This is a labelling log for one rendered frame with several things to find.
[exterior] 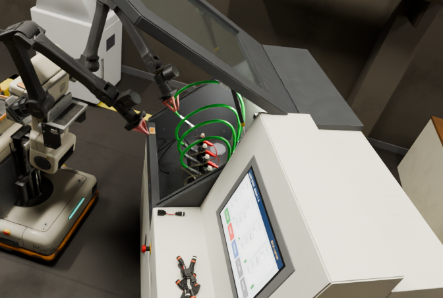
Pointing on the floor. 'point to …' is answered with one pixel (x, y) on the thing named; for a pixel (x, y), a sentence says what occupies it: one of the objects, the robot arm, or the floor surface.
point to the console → (300, 216)
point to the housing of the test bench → (364, 173)
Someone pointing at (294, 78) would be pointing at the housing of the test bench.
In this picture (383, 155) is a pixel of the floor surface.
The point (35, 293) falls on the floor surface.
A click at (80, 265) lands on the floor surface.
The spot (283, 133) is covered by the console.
